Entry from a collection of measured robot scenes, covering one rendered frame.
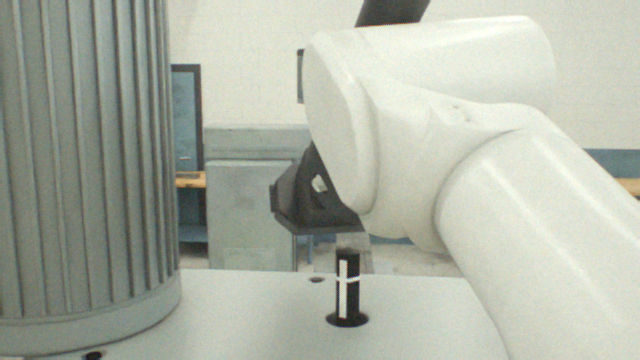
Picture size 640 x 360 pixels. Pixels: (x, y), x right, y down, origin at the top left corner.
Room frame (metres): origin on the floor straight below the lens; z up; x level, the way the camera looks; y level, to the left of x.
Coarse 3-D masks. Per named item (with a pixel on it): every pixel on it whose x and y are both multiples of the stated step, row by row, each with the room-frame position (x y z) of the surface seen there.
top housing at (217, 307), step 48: (192, 288) 0.54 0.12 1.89; (240, 288) 0.54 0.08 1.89; (288, 288) 0.54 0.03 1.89; (384, 288) 0.54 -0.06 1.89; (432, 288) 0.54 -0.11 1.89; (144, 336) 0.44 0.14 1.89; (192, 336) 0.44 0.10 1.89; (240, 336) 0.44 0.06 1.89; (288, 336) 0.44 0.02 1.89; (336, 336) 0.44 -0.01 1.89; (384, 336) 0.44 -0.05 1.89; (432, 336) 0.44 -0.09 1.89; (480, 336) 0.44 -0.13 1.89
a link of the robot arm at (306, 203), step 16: (304, 160) 0.43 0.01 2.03; (288, 176) 0.47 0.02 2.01; (304, 176) 0.43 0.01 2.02; (320, 176) 0.38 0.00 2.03; (272, 192) 0.47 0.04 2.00; (288, 192) 0.46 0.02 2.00; (304, 192) 0.43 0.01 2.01; (320, 192) 0.39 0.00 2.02; (336, 192) 0.37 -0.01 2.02; (272, 208) 0.47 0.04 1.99; (288, 208) 0.45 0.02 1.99; (304, 208) 0.43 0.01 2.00; (320, 208) 0.42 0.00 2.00; (336, 208) 0.39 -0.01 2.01; (288, 224) 0.46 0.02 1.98; (304, 224) 0.45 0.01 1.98; (320, 224) 0.45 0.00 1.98; (336, 224) 0.45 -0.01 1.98; (352, 224) 0.45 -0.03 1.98
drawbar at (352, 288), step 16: (336, 256) 0.47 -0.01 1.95; (352, 256) 0.46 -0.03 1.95; (336, 272) 0.47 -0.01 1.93; (352, 272) 0.46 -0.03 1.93; (336, 288) 0.47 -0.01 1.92; (352, 288) 0.47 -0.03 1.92; (336, 304) 0.47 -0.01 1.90; (352, 304) 0.47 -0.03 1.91; (336, 320) 0.47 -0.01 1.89; (352, 320) 0.47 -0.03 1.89
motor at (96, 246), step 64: (0, 0) 0.40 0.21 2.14; (64, 0) 0.42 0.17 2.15; (128, 0) 0.45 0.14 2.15; (0, 64) 0.40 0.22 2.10; (64, 64) 0.42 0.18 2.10; (128, 64) 0.45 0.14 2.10; (0, 128) 0.40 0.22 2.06; (64, 128) 0.41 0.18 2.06; (128, 128) 0.45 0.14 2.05; (0, 192) 0.40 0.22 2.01; (64, 192) 0.41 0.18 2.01; (128, 192) 0.44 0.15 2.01; (0, 256) 0.40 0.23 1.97; (64, 256) 0.41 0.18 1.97; (128, 256) 0.44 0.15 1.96; (0, 320) 0.40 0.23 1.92; (64, 320) 0.41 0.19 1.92; (128, 320) 0.43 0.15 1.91
